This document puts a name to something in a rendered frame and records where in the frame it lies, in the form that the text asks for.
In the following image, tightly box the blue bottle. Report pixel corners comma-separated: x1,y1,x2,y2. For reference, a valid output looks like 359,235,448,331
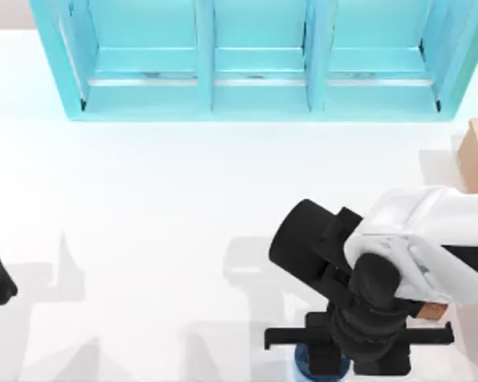
293,341,352,382

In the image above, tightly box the small brown block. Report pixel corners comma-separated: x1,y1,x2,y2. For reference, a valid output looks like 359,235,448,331
417,302,448,322

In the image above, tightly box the salmon-coloured shallow box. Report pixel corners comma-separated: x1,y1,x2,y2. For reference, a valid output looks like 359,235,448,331
456,118,478,195

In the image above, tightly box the light blue rack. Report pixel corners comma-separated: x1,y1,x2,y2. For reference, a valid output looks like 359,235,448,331
28,0,478,123

